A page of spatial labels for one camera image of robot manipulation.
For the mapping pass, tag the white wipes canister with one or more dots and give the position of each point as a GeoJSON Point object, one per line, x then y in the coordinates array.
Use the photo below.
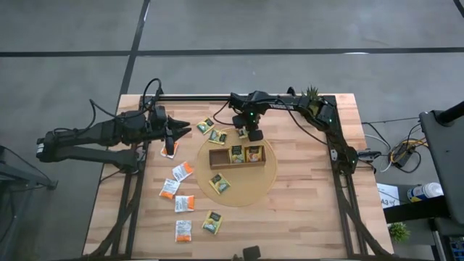
{"type": "Point", "coordinates": [424, 192]}

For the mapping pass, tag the black aluminium table frame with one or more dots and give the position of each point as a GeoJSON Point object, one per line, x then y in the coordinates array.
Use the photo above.
{"type": "Point", "coordinates": [199, 98]}

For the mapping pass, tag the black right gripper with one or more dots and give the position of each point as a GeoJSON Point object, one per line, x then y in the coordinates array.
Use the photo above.
{"type": "Point", "coordinates": [253, 123]}

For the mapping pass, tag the white orange tea bag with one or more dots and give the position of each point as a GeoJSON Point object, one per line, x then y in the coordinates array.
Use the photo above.
{"type": "Point", "coordinates": [182, 171]}
{"type": "Point", "coordinates": [184, 203]}
{"type": "Point", "coordinates": [183, 231]}
{"type": "Point", "coordinates": [169, 188]}
{"type": "Point", "coordinates": [174, 152]}

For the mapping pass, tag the grey metal cart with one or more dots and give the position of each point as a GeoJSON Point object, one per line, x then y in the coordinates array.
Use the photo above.
{"type": "Point", "coordinates": [21, 177]}

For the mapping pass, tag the small green plant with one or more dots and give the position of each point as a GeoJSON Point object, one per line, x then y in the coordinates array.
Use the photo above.
{"type": "Point", "coordinates": [398, 232]}

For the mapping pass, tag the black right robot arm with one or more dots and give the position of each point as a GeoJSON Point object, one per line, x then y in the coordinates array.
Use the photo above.
{"type": "Point", "coordinates": [282, 105]}

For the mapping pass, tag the round woven straw placemat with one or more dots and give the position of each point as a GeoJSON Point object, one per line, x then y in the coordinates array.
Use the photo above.
{"type": "Point", "coordinates": [253, 188]}

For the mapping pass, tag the small black square object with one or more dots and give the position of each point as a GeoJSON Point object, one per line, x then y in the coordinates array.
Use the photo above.
{"type": "Point", "coordinates": [251, 252]}

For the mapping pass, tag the wooden compartment tea box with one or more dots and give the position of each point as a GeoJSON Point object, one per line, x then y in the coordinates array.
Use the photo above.
{"type": "Point", "coordinates": [219, 159]}

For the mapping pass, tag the black electronics box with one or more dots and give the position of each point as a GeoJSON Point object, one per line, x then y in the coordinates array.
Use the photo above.
{"type": "Point", "coordinates": [402, 154]}

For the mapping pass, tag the dark desk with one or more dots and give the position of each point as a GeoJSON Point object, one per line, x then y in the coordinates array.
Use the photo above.
{"type": "Point", "coordinates": [446, 163]}

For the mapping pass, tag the green lemon lime tea bag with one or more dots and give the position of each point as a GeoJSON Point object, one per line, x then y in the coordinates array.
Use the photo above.
{"type": "Point", "coordinates": [242, 133]}
{"type": "Point", "coordinates": [219, 183]}
{"type": "Point", "coordinates": [212, 222]}
{"type": "Point", "coordinates": [237, 154]}
{"type": "Point", "coordinates": [205, 125]}
{"type": "Point", "coordinates": [218, 137]}

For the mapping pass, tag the white paper sheet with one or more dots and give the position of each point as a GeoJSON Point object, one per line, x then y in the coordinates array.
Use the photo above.
{"type": "Point", "coordinates": [389, 194]}

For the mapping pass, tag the potted succulent plant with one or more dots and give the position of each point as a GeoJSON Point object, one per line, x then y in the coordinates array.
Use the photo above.
{"type": "Point", "coordinates": [312, 92]}

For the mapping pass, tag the black low shelf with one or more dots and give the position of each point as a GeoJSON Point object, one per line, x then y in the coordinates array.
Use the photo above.
{"type": "Point", "coordinates": [417, 210]}

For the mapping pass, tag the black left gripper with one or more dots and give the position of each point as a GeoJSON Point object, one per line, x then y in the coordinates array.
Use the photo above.
{"type": "Point", "coordinates": [169, 145]}

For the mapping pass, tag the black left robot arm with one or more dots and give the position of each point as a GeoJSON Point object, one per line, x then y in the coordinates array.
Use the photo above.
{"type": "Point", "coordinates": [94, 132]}

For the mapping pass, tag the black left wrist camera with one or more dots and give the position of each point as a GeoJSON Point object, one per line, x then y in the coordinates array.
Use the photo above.
{"type": "Point", "coordinates": [159, 116]}

